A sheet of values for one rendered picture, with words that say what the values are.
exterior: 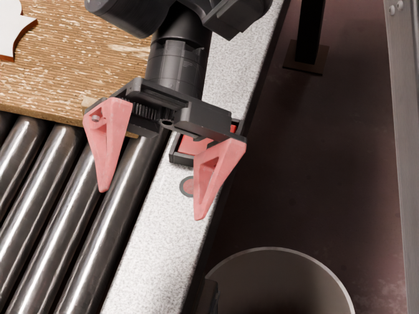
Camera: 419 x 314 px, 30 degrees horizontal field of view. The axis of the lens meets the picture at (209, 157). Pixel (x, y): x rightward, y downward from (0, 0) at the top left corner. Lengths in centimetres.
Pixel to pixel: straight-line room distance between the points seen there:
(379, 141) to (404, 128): 196
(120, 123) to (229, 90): 37
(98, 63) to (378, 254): 112
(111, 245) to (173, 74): 25
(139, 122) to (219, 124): 8
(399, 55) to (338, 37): 222
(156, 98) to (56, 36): 41
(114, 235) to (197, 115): 24
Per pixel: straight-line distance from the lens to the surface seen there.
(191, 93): 72
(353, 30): 248
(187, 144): 95
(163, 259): 87
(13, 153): 98
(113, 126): 67
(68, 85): 102
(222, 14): 71
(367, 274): 195
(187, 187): 93
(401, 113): 23
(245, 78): 104
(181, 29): 74
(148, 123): 74
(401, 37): 23
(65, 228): 91
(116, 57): 104
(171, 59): 72
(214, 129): 71
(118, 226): 90
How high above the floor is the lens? 167
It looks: 52 degrees down
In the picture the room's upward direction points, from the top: straight up
